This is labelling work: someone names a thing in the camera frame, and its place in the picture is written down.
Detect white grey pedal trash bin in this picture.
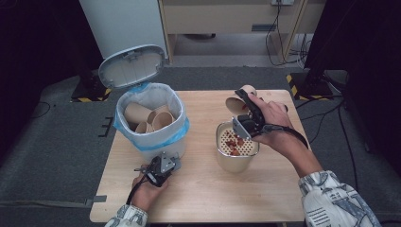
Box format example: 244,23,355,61
97,44,190,163

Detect red food scraps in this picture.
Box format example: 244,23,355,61
223,130,247,157

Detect black hanging cables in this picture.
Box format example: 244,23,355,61
264,0,314,68

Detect white cabinet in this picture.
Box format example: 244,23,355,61
78,0,168,60

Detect thin black floor cable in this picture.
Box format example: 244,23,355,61
25,100,52,123

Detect black curtain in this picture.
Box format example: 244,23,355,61
304,0,401,178
0,0,107,155

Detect beige strainer container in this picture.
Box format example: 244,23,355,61
215,120,261,174

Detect grey tape piece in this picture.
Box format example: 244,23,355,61
84,195,108,208

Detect black floor tape marks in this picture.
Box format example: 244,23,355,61
97,116,114,138

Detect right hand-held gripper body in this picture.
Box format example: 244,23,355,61
232,96,267,141

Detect person's right hand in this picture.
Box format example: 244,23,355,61
248,93,309,158

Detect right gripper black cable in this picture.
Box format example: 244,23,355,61
262,124,310,149

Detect light wooden desk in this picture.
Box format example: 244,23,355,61
157,0,327,65

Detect black stand with striped base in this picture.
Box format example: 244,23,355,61
286,56,335,102
70,53,113,103

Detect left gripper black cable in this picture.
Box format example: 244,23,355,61
125,174,149,206

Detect person's left hand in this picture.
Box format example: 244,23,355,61
130,171,170,213

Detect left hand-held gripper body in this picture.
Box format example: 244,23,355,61
134,151,183,188

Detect blue trash bag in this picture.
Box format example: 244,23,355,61
113,80,191,152

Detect brown paper cup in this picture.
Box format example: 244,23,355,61
134,120,154,134
123,101,153,125
151,111,176,131
224,83,258,116
147,105,172,125

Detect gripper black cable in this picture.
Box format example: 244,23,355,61
262,124,310,149
125,174,149,206

